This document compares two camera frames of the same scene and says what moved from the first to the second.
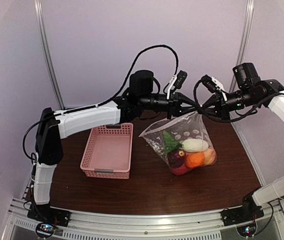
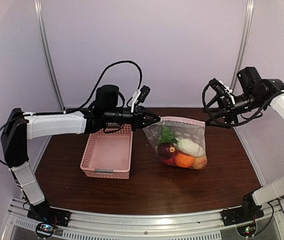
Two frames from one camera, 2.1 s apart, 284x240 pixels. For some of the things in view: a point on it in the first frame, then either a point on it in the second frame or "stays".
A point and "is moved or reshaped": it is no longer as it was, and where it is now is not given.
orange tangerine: x=194 y=159 to x=184 y=160
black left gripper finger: x=185 y=110 to x=150 y=122
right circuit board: x=247 y=231 stays
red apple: x=180 y=170 to x=171 y=161
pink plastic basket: x=108 y=152 stays
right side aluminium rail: x=253 y=160 stays
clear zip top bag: x=183 y=142 is moved or reshaped
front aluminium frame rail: x=275 y=223 stays
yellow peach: x=210 y=156 to x=200 y=162
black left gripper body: x=172 y=105 to x=136 y=115
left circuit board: x=45 y=229 stays
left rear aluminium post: x=38 y=6 stays
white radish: x=195 y=145 is moved or reshaped
